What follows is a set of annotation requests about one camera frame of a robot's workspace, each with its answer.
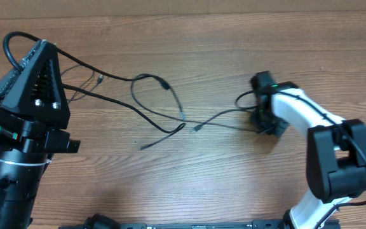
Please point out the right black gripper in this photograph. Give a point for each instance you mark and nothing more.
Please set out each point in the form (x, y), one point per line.
(266, 126)

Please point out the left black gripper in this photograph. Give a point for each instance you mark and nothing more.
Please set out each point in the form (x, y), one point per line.
(27, 124)

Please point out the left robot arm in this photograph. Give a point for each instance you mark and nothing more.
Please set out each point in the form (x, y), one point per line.
(20, 175)

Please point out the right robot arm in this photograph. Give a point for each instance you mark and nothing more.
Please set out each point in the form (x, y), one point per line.
(335, 153)

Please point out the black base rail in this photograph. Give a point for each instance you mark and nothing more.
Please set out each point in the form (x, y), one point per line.
(99, 221)

